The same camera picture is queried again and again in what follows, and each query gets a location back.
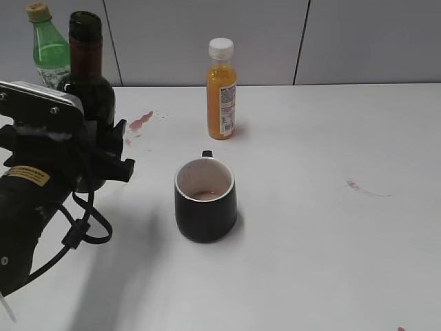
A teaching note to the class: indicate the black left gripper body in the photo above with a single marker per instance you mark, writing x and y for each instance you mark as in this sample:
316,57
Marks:
69,158

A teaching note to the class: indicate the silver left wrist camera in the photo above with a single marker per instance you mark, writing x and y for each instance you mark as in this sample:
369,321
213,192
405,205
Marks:
41,107

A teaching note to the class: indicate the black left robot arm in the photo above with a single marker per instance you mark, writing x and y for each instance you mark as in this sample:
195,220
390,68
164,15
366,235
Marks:
45,176

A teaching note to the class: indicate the green plastic soda bottle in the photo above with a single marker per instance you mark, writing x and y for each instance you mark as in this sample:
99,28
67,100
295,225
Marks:
51,52

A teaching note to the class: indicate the black mug white interior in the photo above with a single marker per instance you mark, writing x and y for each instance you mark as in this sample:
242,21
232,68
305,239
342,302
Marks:
205,199

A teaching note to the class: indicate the dark red wine bottle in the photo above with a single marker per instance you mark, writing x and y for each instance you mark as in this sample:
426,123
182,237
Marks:
86,81

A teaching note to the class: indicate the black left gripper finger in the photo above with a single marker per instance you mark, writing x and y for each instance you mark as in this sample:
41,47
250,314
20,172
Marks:
117,139

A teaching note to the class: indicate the orange juice bottle white cap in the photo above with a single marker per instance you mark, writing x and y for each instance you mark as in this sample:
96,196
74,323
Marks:
221,89

